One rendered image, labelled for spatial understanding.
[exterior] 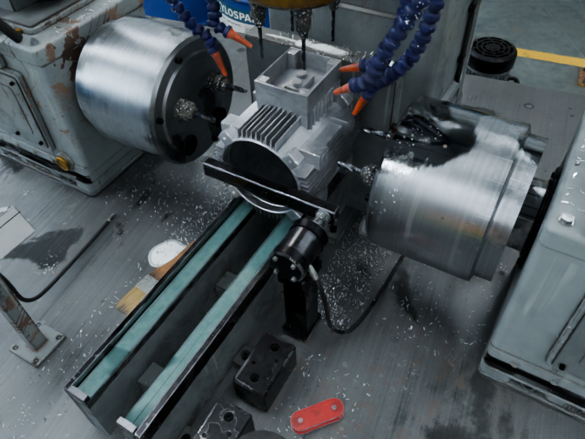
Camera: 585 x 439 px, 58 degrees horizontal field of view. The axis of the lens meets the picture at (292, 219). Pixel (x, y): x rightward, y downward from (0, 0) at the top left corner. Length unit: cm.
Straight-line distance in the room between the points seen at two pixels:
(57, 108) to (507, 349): 91
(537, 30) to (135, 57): 296
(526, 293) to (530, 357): 14
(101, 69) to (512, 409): 89
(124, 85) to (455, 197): 59
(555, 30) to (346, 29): 273
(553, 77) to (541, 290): 255
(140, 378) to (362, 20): 73
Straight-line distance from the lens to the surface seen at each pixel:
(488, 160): 75
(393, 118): 97
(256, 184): 88
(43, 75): 111
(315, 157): 85
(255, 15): 84
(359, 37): 106
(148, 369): 92
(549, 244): 70
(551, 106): 154
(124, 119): 101
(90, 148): 121
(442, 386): 94
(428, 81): 105
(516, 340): 87
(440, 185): 75
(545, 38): 360
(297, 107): 88
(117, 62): 102
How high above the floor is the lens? 163
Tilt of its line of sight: 47 degrees down
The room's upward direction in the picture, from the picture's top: 3 degrees counter-clockwise
